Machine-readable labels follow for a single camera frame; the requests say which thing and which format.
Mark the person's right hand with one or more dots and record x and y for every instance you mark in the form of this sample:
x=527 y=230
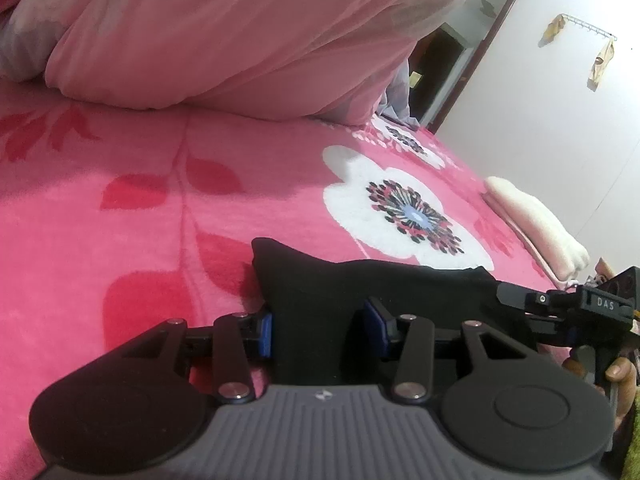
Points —
x=625 y=380

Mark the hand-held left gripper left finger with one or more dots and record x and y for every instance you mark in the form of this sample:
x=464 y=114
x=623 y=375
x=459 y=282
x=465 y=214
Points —
x=266 y=335

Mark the pink patterned duvet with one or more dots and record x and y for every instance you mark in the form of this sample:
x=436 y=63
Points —
x=225 y=35

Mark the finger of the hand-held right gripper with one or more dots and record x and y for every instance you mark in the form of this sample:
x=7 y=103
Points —
x=530 y=300
x=547 y=330

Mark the pink floral blanket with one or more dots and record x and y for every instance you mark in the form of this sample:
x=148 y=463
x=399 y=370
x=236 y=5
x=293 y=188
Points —
x=125 y=220

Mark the black printed t-shirt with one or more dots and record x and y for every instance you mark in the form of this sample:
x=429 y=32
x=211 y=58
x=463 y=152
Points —
x=325 y=300

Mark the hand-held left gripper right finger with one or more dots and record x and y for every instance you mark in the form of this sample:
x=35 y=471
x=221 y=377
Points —
x=375 y=327

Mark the small cream cloth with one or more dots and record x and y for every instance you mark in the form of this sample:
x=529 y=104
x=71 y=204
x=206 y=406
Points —
x=535 y=230

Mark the light brown wooden piece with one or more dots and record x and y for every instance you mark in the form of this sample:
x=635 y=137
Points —
x=602 y=266

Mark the white wall hook rack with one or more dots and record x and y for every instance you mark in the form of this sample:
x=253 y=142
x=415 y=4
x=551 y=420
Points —
x=590 y=27

